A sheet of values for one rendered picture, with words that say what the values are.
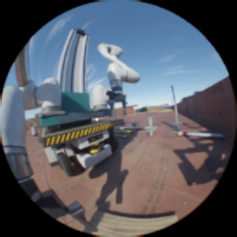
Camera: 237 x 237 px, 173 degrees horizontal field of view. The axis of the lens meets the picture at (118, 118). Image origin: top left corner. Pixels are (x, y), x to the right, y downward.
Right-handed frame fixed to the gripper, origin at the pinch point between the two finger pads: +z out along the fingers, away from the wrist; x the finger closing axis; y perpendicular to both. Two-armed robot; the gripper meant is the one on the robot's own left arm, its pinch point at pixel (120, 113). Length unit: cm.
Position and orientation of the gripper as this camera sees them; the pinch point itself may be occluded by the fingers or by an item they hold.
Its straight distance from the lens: 52.8
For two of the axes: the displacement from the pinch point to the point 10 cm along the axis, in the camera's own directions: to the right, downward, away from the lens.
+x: 5.9, -1.3, 8.0
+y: 8.0, -0.7, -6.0
